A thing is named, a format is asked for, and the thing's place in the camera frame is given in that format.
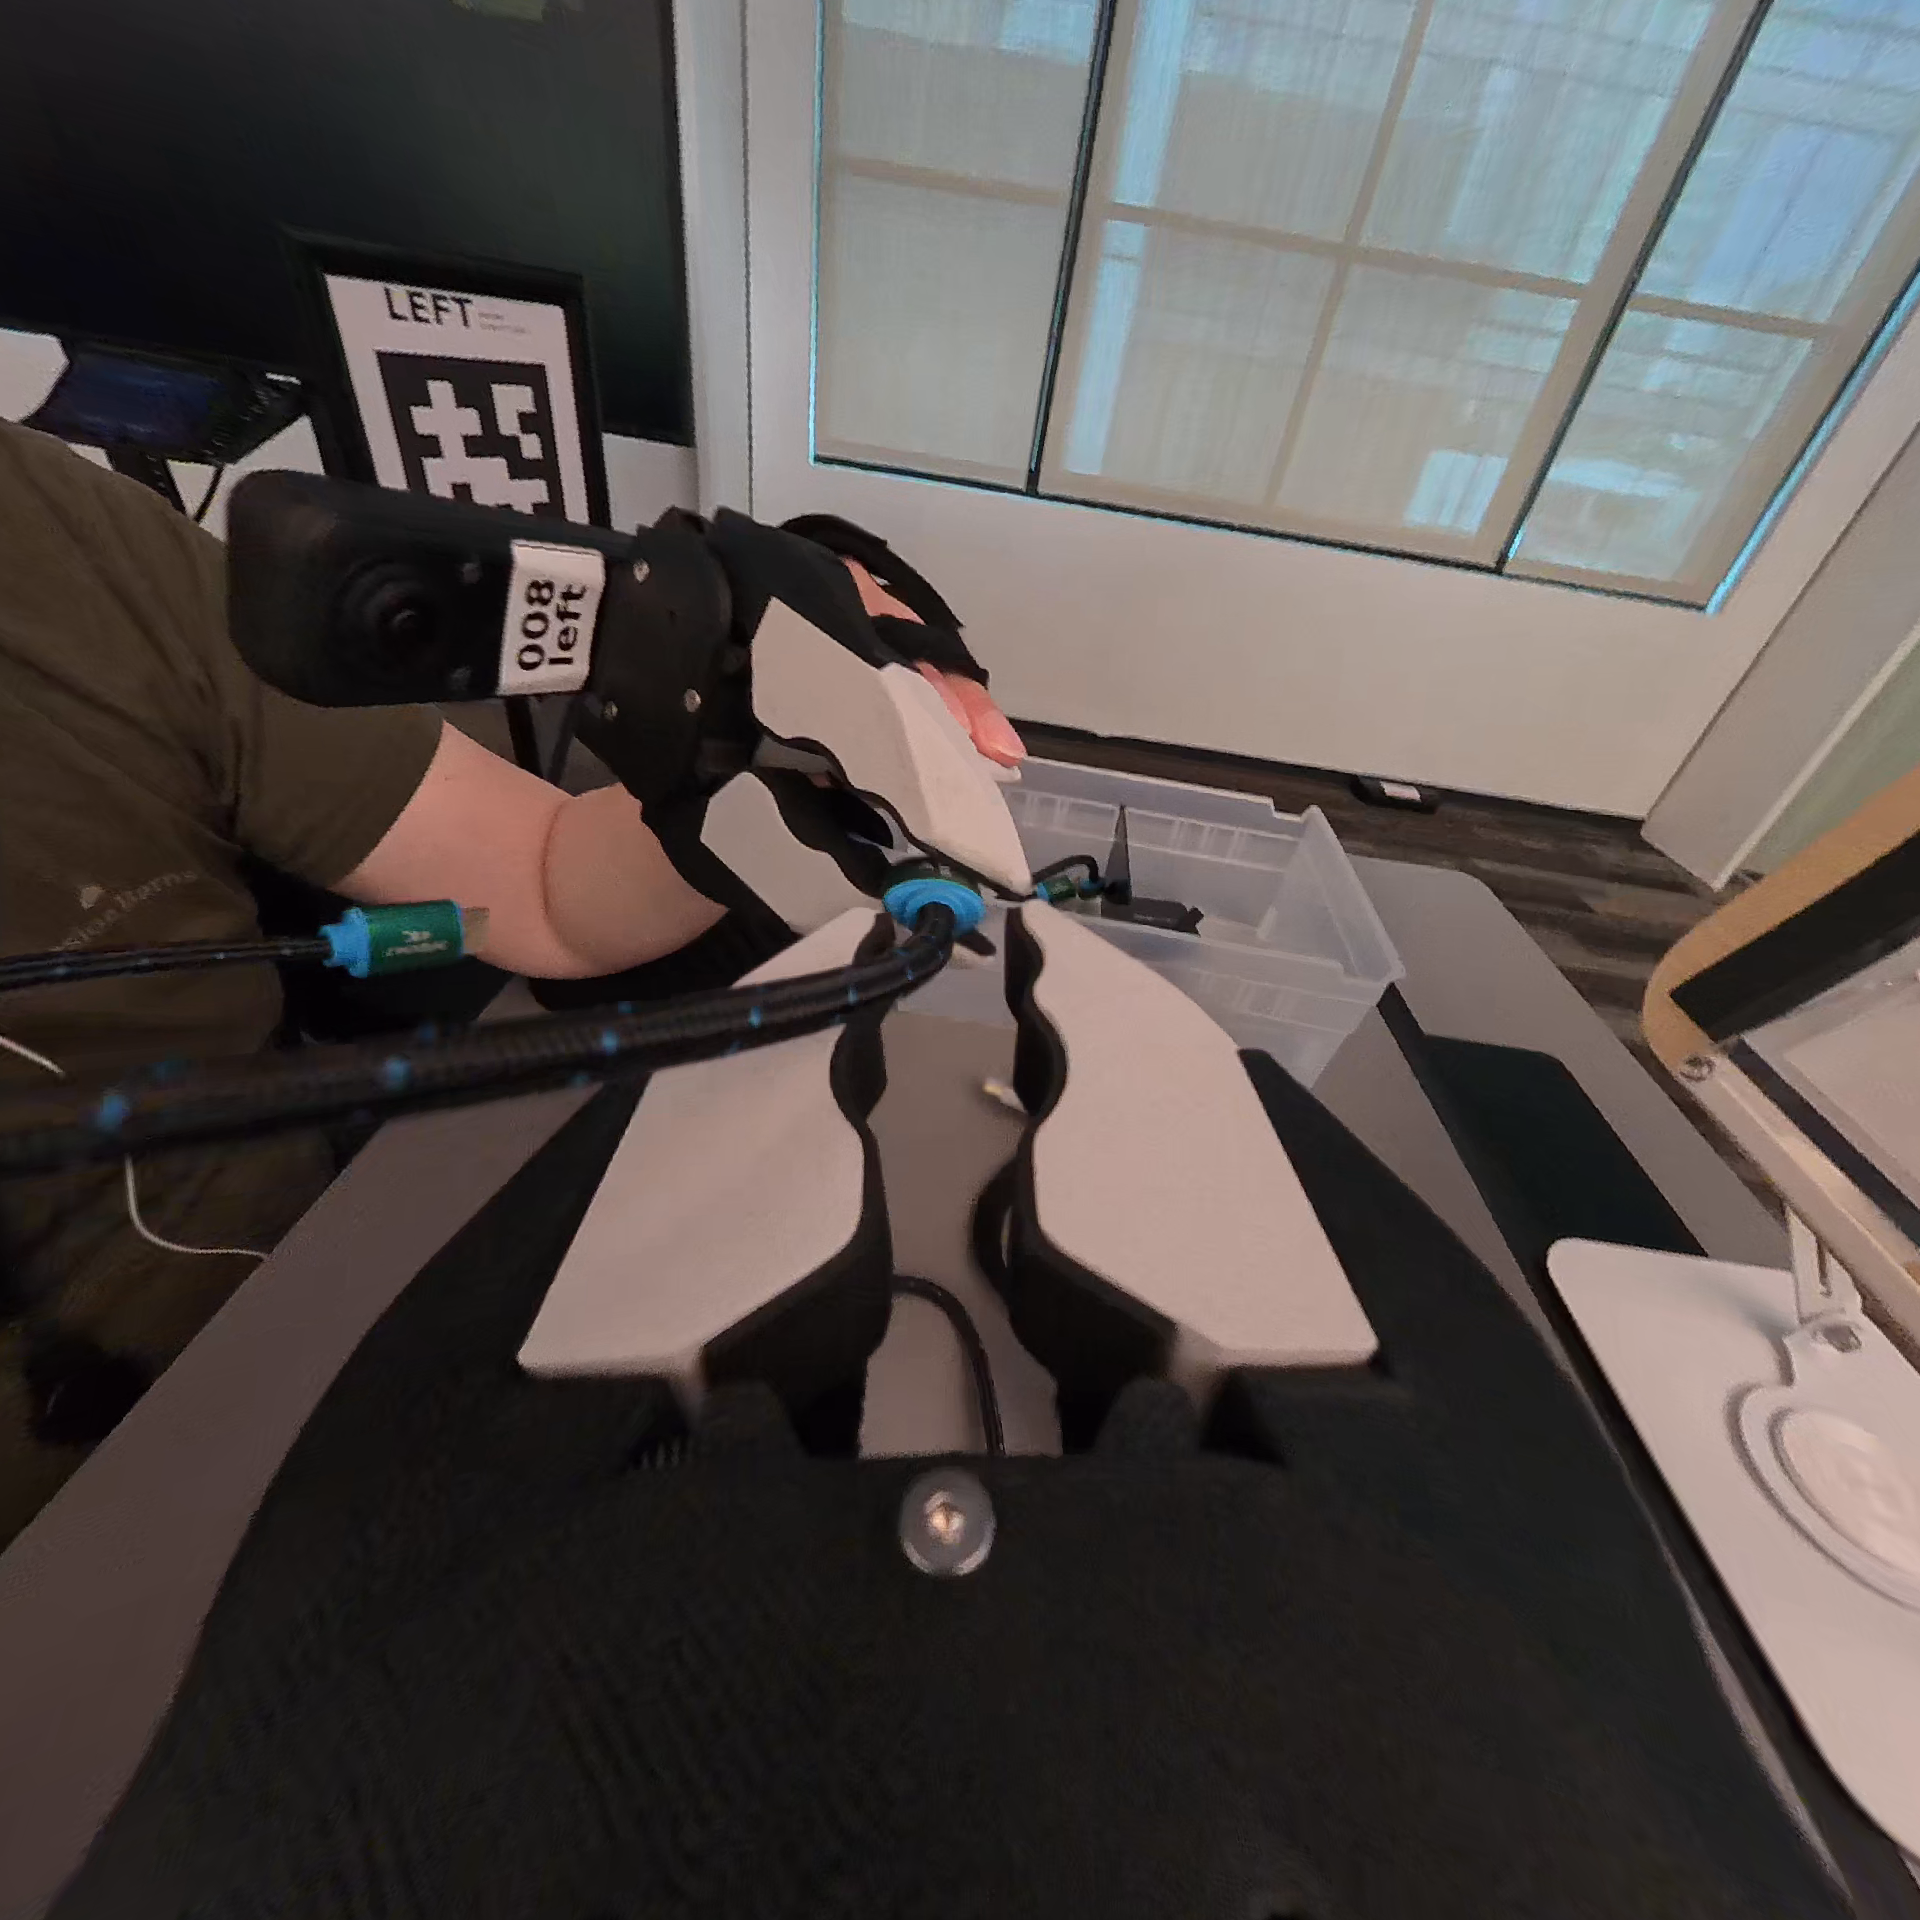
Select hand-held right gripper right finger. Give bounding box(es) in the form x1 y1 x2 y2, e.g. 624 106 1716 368
977 904 1384 1415

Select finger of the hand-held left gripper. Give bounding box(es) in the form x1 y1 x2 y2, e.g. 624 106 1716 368
748 603 1040 904
756 731 921 911

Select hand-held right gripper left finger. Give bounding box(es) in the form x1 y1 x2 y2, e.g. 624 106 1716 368
517 904 903 1419

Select black braided hdmi cable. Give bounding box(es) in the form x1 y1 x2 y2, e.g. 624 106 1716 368
0 855 1113 1176

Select person's left forearm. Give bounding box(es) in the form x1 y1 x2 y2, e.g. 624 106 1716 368
353 721 753 981

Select person's left hand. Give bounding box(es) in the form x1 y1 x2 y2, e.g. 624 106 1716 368
840 555 1033 775

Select clear plastic bin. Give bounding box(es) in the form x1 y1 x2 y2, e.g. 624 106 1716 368
900 757 1408 1089

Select black device with antenna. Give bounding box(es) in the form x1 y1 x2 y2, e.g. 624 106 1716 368
1103 808 1204 941

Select white monitor stand base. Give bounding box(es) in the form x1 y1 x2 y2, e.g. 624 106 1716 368
1545 1237 1920 1853

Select person's olive shirt torso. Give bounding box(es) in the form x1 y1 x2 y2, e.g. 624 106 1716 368
0 421 444 1547

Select large dark screen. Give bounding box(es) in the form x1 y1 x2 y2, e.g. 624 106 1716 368
0 0 700 444

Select large paned window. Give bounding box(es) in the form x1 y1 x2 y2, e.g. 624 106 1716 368
810 0 1920 613

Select black hub cable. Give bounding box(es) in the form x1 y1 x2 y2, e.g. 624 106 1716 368
896 1275 1004 1461

